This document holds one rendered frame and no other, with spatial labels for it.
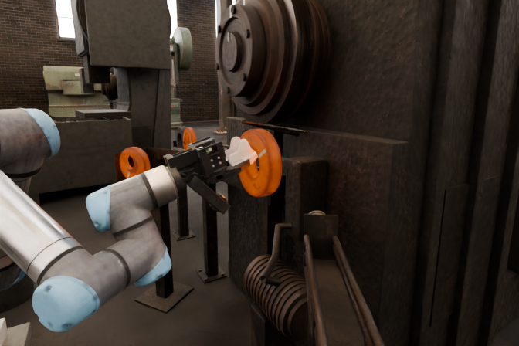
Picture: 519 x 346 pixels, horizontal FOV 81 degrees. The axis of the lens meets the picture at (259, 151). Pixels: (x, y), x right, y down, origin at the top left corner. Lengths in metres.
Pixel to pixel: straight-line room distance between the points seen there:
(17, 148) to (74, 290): 0.37
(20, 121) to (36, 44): 10.28
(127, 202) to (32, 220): 0.14
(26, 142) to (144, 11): 3.01
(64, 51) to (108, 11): 7.48
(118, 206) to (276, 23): 0.63
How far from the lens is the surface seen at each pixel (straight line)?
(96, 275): 0.55
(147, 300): 1.72
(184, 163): 0.63
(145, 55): 3.62
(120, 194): 0.61
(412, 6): 0.83
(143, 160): 1.42
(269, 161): 0.64
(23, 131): 0.80
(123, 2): 3.66
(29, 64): 11.03
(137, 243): 0.60
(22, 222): 0.60
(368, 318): 0.46
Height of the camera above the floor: 0.98
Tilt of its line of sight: 10 degrees down
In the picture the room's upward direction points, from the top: straight up
